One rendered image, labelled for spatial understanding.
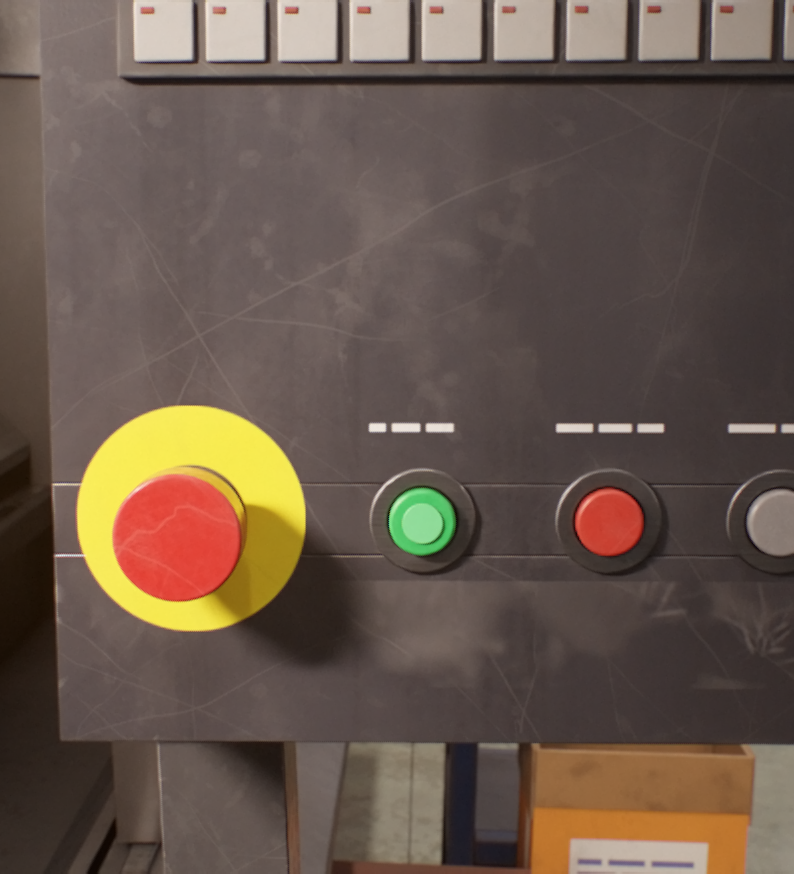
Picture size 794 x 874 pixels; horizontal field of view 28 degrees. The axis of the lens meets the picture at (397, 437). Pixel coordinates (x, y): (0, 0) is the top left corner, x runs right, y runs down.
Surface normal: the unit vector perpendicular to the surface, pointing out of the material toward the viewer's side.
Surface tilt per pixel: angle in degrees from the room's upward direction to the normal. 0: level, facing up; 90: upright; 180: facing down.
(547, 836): 90
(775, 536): 90
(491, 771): 0
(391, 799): 0
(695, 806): 90
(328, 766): 31
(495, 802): 0
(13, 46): 90
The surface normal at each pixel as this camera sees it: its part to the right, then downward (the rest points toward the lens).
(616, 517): -0.02, 0.14
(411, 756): 0.04, -0.99
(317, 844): 0.55, -0.83
